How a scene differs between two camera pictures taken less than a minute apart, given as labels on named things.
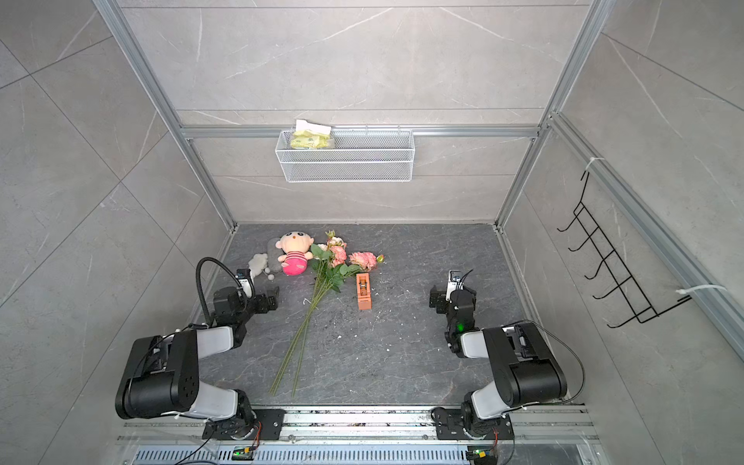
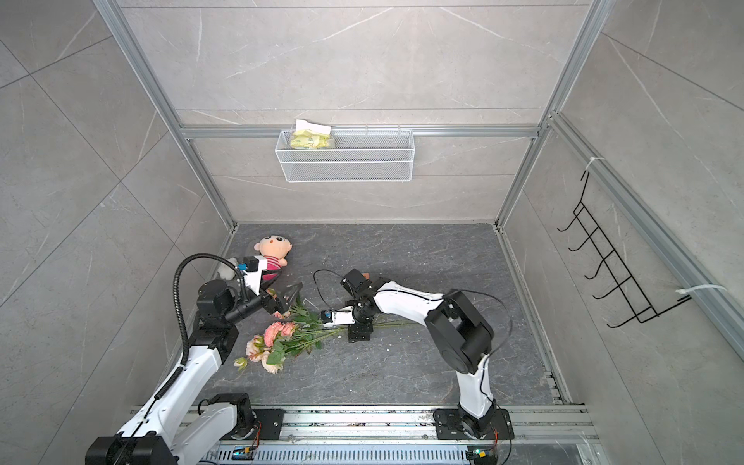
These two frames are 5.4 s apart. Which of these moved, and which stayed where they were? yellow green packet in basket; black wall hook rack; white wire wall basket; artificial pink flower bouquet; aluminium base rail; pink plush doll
Moved: artificial pink flower bouquet; pink plush doll
Stayed: white wire wall basket; black wall hook rack; aluminium base rail; yellow green packet in basket
